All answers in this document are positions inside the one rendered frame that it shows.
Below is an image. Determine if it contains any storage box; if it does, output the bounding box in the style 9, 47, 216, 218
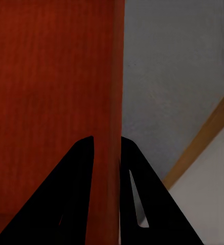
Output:
0, 0, 125, 245

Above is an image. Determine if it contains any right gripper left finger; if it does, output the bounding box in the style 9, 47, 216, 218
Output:
0, 136, 94, 245

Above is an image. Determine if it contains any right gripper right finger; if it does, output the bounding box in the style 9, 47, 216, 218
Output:
119, 137, 204, 245

